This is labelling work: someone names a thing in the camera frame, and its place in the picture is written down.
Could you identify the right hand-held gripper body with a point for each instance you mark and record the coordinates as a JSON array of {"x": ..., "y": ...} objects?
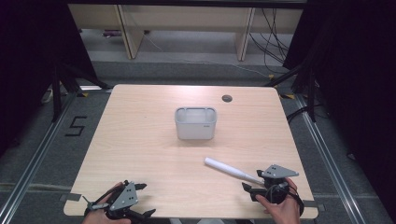
[{"x": 277, "y": 171}]

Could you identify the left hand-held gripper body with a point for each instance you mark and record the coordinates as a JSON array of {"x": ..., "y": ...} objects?
[{"x": 124, "y": 197}]

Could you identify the person's left hand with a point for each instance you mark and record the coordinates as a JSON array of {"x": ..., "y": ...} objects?
[{"x": 99, "y": 218}]

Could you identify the person's right hand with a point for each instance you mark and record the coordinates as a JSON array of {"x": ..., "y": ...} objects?
[{"x": 285, "y": 211}]

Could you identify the grey tape strip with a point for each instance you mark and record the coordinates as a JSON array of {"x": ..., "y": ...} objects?
[
  {"x": 70, "y": 197},
  {"x": 315, "y": 206}
]

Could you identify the grey plastic container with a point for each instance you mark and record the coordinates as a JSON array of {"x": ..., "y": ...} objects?
[{"x": 195, "y": 126}]

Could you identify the dark round table grommet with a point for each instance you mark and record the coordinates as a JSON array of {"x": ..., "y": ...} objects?
[{"x": 227, "y": 98}]

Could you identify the black metal stand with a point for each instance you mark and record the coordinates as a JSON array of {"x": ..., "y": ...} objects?
[
  {"x": 56, "y": 93},
  {"x": 311, "y": 93}
]

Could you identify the black curtain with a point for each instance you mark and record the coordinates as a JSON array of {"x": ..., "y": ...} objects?
[
  {"x": 28, "y": 62},
  {"x": 351, "y": 77}
]

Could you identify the purple flat item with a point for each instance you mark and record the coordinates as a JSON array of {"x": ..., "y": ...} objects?
[{"x": 111, "y": 33}]

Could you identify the metal floor rail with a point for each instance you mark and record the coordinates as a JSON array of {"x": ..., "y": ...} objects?
[
  {"x": 34, "y": 161},
  {"x": 330, "y": 161}
]

